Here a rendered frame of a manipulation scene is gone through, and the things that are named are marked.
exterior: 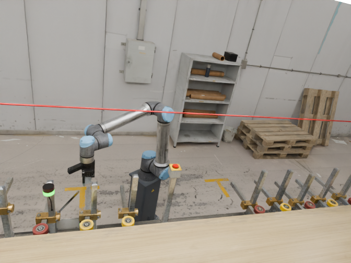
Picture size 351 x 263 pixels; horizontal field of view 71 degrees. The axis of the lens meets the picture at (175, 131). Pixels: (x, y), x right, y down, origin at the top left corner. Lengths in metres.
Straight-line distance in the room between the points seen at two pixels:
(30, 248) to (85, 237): 0.27
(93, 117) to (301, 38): 4.00
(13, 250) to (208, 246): 1.07
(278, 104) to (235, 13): 2.14
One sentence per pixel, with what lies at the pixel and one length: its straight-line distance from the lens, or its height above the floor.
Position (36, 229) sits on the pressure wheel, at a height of 0.91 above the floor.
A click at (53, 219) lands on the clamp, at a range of 1.81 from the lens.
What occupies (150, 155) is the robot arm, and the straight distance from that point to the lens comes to 2.38.
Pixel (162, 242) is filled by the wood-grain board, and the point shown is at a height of 0.90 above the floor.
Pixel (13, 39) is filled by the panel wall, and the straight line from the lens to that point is 4.10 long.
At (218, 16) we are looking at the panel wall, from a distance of 4.37.
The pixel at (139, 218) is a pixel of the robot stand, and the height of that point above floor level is 0.14.
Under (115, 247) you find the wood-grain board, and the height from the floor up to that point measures 0.90.
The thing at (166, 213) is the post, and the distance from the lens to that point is 1.90.
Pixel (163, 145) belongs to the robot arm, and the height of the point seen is 1.10.
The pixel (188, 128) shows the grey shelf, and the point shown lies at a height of 0.17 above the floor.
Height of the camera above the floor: 2.15
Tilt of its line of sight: 26 degrees down
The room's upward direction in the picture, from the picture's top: 11 degrees clockwise
